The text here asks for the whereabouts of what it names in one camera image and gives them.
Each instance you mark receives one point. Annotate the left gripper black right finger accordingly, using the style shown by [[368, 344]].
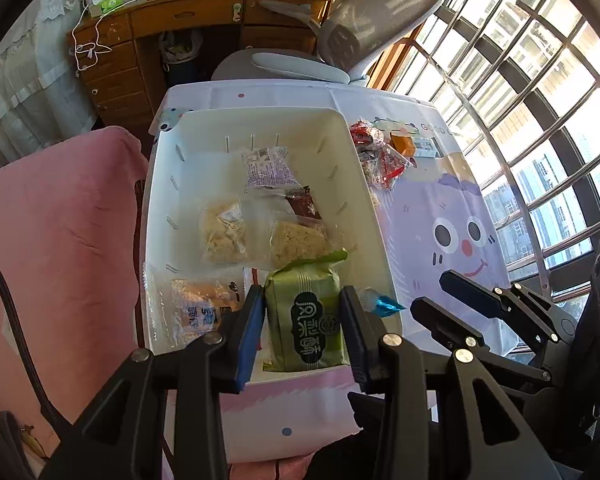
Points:
[[362, 332]]

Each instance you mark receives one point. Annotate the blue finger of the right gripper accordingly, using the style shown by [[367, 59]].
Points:
[[455, 334], [533, 318]]

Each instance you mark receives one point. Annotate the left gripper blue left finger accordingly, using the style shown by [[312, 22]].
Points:
[[245, 338]]

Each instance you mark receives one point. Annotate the green pastry packet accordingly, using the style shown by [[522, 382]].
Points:
[[302, 305]]

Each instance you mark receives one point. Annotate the orange biscuit snack pack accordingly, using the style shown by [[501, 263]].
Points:
[[190, 309]]

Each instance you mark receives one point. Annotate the dark red snack bar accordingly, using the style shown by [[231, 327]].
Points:
[[302, 202]]

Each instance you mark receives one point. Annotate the red clear snack bag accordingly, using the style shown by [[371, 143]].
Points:
[[382, 164]]

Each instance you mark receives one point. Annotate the blueberry bread package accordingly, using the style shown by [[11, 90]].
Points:
[[268, 168]]

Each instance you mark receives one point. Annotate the orange white oat bar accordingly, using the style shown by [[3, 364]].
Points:
[[413, 142]]

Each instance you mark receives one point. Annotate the white printed snack bag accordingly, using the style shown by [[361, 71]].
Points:
[[253, 276]]

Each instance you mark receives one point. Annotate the clear bag flaky pastry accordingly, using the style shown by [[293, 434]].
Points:
[[223, 233]]

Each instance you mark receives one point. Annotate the cartoon purple tablecloth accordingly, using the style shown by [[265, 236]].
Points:
[[434, 218]]

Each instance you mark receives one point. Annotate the white plastic storage bin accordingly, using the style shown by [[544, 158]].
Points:
[[197, 165]]

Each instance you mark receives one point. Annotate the pink bed blanket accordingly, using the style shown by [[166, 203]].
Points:
[[67, 224]]

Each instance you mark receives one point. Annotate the metal window security grille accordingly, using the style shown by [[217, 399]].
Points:
[[518, 84]]

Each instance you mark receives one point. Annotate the wooden desk with drawers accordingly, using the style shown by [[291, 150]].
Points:
[[129, 59]]

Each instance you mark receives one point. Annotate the grey mesh office chair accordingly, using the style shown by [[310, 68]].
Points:
[[347, 42]]

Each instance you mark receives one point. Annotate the white lace covered furniture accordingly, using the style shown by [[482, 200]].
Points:
[[42, 101]]

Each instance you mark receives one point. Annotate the green tissue box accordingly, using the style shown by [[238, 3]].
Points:
[[99, 8]]

